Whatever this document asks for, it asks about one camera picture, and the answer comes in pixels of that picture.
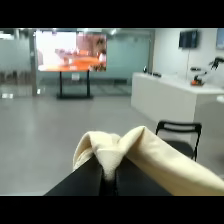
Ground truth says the black chair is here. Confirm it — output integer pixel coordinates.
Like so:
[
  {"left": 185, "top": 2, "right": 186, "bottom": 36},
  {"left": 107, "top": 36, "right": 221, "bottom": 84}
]
[{"left": 154, "top": 119, "right": 203, "bottom": 163}]

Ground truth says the large screen on black stand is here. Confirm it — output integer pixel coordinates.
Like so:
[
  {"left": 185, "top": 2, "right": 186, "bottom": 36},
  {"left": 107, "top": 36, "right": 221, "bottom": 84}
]
[{"left": 35, "top": 29, "right": 108, "bottom": 100}]

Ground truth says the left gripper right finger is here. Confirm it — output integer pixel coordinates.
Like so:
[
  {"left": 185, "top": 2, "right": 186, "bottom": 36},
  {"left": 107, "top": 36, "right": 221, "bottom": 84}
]
[{"left": 115, "top": 156, "right": 173, "bottom": 197}]

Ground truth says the white counter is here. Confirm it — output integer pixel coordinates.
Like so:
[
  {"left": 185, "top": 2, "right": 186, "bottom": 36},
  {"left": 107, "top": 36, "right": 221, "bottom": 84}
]
[{"left": 130, "top": 71, "right": 224, "bottom": 124}]

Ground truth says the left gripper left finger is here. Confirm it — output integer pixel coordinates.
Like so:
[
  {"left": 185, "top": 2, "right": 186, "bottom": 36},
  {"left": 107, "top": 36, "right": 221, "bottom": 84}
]
[{"left": 44, "top": 155, "right": 104, "bottom": 197}]

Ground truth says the dark wall monitor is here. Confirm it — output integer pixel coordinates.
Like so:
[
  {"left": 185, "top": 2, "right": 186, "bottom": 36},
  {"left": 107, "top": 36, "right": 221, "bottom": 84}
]
[{"left": 178, "top": 29, "right": 199, "bottom": 50}]

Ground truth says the small robot arm orange base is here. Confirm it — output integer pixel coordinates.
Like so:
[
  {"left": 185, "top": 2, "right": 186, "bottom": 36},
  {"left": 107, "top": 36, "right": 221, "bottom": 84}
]
[{"left": 190, "top": 56, "right": 224, "bottom": 87}]

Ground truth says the cream garment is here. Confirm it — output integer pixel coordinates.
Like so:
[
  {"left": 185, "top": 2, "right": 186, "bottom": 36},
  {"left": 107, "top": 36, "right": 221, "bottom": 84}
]
[{"left": 72, "top": 125, "right": 224, "bottom": 197}]

